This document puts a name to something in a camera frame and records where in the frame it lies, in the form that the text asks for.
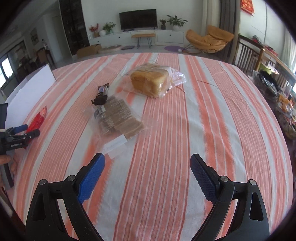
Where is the red snack packet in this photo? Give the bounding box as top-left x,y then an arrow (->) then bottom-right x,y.
26,106 -> 47,133

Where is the brown cracker clear bag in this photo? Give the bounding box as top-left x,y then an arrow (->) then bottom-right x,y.
83,94 -> 157,159

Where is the dark chocolate bar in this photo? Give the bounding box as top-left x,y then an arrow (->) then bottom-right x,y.
91,83 -> 109,106

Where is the bread loaf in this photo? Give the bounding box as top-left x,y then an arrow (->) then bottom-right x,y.
120,63 -> 187,98

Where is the person's left hand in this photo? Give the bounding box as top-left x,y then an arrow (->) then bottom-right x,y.
0,155 -> 17,175

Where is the white cardboard box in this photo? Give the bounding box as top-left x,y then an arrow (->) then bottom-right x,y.
5,65 -> 56,128

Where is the striped orange white tablecloth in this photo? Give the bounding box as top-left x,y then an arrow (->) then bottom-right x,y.
8,53 -> 293,240

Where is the cardboard box on floor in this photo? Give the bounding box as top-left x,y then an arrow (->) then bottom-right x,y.
76,44 -> 102,58

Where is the cluttered side table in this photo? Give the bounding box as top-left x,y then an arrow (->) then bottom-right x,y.
252,34 -> 296,140

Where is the round pet bed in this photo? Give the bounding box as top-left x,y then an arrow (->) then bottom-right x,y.
100,45 -> 122,54

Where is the red flower bouquet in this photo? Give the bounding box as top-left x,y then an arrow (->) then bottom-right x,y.
89,23 -> 99,38

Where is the white round vase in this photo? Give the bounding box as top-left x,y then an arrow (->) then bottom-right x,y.
99,30 -> 106,36

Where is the black display cabinet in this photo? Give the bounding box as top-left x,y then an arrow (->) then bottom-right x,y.
59,0 -> 89,56

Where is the green plant in vase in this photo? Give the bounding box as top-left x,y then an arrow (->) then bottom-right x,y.
102,22 -> 116,35

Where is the dark wooden chair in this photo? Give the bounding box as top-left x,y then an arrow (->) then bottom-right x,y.
232,35 -> 265,74

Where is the purple floor mat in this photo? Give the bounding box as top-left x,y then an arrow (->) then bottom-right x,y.
165,46 -> 184,53

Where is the orange lounge chair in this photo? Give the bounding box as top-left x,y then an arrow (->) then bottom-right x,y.
185,25 -> 234,54

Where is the white tv cabinet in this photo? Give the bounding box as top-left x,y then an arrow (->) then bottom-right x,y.
89,30 -> 185,48

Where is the white sheer curtain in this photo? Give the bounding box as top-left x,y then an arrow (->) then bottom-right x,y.
281,29 -> 296,73

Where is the small wooden bench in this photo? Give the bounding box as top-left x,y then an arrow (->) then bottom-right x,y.
131,33 -> 156,49

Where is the black television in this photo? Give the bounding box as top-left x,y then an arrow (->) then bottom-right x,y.
119,9 -> 158,30

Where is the small dark potted plant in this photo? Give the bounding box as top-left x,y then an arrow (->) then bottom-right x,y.
159,19 -> 167,30

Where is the green potted plant right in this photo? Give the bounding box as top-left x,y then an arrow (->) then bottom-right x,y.
167,15 -> 188,31

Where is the covered standing air conditioner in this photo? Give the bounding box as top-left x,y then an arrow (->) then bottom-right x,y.
201,0 -> 220,36

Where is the grey curtain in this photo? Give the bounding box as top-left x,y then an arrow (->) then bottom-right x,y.
219,0 -> 239,36

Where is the red wall hanging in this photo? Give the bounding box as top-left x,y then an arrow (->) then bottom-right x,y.
240,0 -> 254,15

